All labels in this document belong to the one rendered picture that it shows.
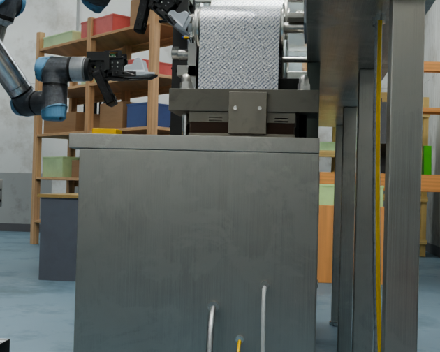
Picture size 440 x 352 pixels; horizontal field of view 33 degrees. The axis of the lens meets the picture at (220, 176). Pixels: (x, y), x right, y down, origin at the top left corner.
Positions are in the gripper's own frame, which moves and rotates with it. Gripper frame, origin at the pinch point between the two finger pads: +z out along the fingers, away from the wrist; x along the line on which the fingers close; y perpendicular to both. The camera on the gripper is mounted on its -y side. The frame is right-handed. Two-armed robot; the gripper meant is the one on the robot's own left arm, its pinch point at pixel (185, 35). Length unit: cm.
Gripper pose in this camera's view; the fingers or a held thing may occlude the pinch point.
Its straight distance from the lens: 231.1
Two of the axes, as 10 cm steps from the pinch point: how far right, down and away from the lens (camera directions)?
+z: 7.4, 6.7, -1.0
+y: 6.6, -7.4, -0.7
